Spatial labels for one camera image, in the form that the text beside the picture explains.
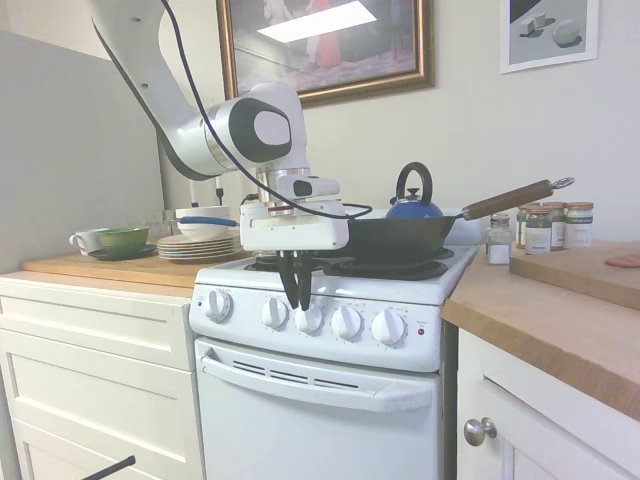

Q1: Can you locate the glass spice jar brown lid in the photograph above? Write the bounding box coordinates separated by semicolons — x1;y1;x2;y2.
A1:
542;201;569;250
515;203;542;251
524;207;553;254
564;201;596;249

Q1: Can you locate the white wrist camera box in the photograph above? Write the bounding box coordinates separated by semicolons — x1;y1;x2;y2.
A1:
276;174;343;204

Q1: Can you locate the white electric stove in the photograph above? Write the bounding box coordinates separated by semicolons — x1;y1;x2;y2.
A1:
188;214;484;480

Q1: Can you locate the green bowl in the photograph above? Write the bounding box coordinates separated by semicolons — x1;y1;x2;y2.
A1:
96;225;152;252

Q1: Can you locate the wooden cutting board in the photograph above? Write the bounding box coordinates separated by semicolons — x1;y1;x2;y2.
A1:
508;239;640;312

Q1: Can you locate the white cup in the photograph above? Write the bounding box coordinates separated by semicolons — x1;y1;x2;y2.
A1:
68;228;109;258

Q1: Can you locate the white cabinet with door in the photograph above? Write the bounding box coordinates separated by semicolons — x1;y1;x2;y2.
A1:
453;327;640;480

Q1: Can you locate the large white oven knob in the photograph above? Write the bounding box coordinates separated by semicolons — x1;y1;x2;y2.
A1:
205;288;235;323

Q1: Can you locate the white drawer cabinet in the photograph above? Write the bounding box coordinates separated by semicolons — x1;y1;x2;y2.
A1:
0;277;207;480

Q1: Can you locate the white bowl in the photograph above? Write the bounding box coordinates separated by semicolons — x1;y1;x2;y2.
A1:
178;222;232;241
175;205;233;229

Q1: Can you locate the cream dinner plate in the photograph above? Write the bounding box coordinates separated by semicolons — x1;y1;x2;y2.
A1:
158;249;241;258
158;246;242;255
156;234;243;245
157;239;243;248
157;243;242;252

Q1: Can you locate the white stove burner knob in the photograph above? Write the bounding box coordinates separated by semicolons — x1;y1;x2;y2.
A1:
294;303;326;336
330;304;364;344
370;308;408;348
260;296;291;331

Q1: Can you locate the grey shapes paper print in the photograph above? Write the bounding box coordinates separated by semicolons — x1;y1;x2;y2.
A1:
500;0;600;76

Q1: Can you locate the silver cabinet knob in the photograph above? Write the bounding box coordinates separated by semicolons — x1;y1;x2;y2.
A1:
463;416;499;448

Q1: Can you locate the blue kettle black handle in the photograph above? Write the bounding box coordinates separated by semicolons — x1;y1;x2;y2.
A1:
384;161;446;221

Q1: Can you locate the black tripod leg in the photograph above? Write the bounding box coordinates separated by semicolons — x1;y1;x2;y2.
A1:
81;453;138;480

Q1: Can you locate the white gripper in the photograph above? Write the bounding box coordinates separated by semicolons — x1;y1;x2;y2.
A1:
238;198;350;311

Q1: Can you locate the grey partition panel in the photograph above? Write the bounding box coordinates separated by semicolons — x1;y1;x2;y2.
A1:
0;28;167;277

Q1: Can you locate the glass shaker silver cap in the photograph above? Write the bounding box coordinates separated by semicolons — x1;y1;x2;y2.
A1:
486;212;512;266

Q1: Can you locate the black wok wooden handle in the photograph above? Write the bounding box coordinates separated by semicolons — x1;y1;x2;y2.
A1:
344;176;576;266

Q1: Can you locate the gold framed painting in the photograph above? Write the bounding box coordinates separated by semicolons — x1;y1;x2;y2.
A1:
215;0;437;110

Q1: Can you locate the white oven door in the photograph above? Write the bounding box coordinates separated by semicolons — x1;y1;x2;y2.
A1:
193;335;444;480

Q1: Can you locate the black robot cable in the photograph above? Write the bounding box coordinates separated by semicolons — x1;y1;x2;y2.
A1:
159;0;374;222

